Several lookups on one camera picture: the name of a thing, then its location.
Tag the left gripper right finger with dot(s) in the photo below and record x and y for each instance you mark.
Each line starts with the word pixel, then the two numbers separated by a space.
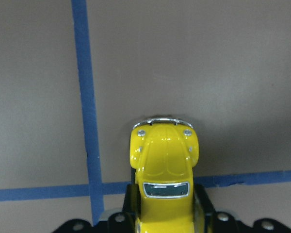
pixel 208 220

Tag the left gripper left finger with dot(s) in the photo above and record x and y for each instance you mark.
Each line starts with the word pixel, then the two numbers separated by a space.
pixel 119 222

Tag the yellow beetle toy car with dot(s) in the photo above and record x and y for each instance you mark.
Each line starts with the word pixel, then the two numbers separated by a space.
pixel 163 152

